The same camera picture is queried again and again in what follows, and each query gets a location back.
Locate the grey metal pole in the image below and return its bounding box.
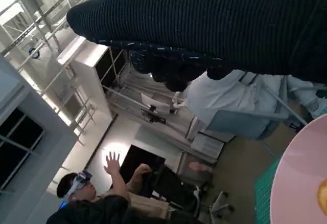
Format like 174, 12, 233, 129
264, 87, 309, 127

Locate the person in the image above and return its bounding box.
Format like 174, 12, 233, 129
47, 151, 200, 224
185, 69, 321, 125

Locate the long braided toy bread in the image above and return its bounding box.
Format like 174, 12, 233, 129
316, 179, 327, 209

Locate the grey office chair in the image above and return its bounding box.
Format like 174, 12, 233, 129
208, 74, 327, 142

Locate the black monitor screen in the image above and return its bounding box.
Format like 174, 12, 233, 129
120, 144, 167, 184

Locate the white VR headset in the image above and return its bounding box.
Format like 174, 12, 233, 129
62, 170, 92, 204

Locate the pink bowl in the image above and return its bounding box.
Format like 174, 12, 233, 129
270, 114, 327, 224

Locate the person's hand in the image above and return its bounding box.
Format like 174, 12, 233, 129
103, 151, 121, 177
137, 164, 152, 177

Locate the white open shelf cabinet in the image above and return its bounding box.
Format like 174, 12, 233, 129
57, 36, 127, 127

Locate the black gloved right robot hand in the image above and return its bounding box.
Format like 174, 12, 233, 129
66, 0, 327, 93

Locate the black office chair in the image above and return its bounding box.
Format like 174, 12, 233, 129
150, 167, 235, 221

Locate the dark window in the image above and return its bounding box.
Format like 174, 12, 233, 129
0, 107, 44, 191

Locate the white chair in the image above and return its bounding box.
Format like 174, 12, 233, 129
140, 93, 172, 122

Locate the green cutting mat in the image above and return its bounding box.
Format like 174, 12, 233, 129
254, 142, 283, 224

